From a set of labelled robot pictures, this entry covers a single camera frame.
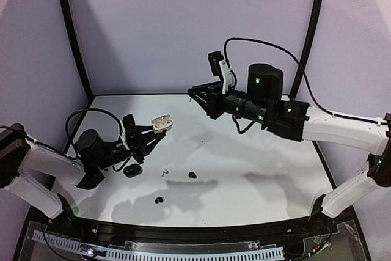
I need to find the white earbud charging case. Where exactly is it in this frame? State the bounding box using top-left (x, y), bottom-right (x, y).
top-left (151, 113), bottom-right (173, 134)

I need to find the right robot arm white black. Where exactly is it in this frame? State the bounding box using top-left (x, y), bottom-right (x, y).
top-left (188, 61), bottom-right (390, 219)

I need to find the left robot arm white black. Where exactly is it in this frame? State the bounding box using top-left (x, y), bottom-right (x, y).
top-left (1, 123), bottom-right (167, 219)

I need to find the black earbud charging case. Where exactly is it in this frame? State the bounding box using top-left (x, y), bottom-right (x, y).
top-left (123, 164), bottom-right (143, 178)

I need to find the black earbud center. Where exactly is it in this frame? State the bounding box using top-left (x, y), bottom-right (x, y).
top-left (188, 172), bottom-right (197, 179)

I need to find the black earbud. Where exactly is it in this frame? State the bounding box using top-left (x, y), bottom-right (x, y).
top-left (188, 172), bottom-right (197, 179)
top-left (155, 197), bottom-right (164, 204)

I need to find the black earbud front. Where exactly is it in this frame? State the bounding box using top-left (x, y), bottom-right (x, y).
top-left (155, 197), bottom-right (164, 204)

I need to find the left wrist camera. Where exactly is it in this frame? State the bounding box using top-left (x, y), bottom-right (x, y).
top-left (120, 114), bottom-right (136, 150)

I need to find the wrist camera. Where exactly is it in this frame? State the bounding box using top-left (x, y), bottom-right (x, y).
top-left (120, 114), bottom-right (136, 150)
top-left (208, 51), bottom-right (237, 95)

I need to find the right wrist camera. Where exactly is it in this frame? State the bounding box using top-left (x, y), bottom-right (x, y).
top-left (208, 51), bottom-right (237, 95)

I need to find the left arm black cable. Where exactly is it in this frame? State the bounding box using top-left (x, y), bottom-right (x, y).
top-left (64, 107), bottom-right (129, 173)

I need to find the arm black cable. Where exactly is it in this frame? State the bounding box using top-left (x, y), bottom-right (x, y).
top-left (223, 37), bottom-right (386, 135)
top-left (64, 107), bottom-right (129, 173)

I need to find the black front aluminium rail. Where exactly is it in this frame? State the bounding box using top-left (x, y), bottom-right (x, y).
top-left (76, 217), bottom-right (329, 244)

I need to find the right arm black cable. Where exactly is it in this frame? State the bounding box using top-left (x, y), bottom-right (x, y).
top-left (223, 37), bottom-right (386, 135)

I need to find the white slotted cable duct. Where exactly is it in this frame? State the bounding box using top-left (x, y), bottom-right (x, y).
top-left (29, 230), bottom-right (285, 261)

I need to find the right black frame post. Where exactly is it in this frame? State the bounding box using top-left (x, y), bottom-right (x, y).
top-left (289, 0), bottom-right (323, 99)

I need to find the black frame post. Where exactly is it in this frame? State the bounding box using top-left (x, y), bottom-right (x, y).
top-left (59, 0), bottom-right (94, 101)
top-left (289, 0), bottom-right (323, 99)

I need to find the left black frame post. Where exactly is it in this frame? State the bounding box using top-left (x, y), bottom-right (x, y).
top-left (59, 0), bottom-right (94, 101)

